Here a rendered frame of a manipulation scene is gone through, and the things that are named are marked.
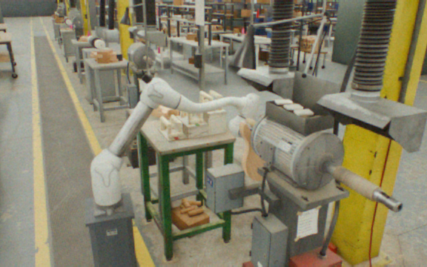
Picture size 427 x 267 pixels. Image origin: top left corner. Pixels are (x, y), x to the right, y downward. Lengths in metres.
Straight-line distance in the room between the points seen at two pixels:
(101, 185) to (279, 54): 1.19
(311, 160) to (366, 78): 0.38
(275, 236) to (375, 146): 1.12
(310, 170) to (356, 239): 1.43
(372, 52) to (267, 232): 0.85
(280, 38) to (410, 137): 0.76
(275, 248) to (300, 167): 0.42
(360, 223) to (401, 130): 1.56
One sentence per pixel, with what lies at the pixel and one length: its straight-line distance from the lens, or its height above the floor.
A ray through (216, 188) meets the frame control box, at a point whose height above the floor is 1.06.
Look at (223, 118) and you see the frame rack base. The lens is 2.61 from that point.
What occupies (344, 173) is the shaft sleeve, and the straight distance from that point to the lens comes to 1.43.
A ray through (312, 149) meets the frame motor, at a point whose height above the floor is 1.33.
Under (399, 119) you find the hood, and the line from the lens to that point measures 1.27.
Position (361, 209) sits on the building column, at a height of 0.51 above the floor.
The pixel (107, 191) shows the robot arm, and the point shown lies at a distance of 2.12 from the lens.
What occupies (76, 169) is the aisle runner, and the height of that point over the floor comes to 0.00.
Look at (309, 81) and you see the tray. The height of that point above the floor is 1.54.
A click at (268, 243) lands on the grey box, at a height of 0.87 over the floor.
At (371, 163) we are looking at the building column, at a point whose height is 0.87.
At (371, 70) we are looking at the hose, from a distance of 1.36.
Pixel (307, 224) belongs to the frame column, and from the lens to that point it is 1.69.
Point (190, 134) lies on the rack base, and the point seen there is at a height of 0.96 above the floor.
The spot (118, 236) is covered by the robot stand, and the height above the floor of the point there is 0.56.
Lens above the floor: 1.89
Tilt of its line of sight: 22 degrees down
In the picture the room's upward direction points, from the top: straight up
